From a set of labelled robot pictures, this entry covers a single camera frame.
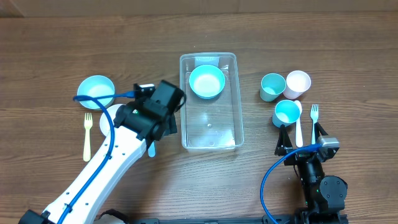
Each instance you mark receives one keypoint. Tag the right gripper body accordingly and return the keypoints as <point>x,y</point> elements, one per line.
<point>296,158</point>

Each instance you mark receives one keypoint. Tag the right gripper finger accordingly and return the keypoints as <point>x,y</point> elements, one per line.
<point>284,145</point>
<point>319,135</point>

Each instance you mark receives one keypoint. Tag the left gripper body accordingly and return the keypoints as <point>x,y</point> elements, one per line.
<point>171,126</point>

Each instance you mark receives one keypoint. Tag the light blue plastic fork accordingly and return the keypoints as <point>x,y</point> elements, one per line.
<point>151,150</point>

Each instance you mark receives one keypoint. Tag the blue plastic cup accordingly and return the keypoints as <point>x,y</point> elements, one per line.
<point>286,112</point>

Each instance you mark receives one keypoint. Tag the teal bowl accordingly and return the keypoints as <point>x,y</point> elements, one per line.
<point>207,81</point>

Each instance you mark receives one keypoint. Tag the pink plastic cup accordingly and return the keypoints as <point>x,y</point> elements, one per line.
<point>297,83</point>

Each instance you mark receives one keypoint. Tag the green plastic cup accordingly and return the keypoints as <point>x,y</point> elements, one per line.
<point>272,85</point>

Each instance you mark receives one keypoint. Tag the white pink bowl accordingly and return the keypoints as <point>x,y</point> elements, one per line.
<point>103,123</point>

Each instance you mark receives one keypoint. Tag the light blue bowl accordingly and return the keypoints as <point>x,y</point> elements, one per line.
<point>95,86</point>

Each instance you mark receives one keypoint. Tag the yellow plastic fork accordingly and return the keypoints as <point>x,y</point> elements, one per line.
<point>88,123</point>

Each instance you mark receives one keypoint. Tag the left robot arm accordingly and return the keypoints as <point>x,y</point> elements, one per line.
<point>134,128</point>

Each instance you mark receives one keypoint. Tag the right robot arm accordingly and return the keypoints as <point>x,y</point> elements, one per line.
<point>324,194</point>

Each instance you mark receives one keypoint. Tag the clear plastic container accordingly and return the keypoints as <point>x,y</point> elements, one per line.
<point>215,124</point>

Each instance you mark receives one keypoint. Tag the green plastic fork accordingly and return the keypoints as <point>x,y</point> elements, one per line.
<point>314,117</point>

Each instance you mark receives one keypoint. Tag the pink plastic spoon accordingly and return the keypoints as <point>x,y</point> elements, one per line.
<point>298,128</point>

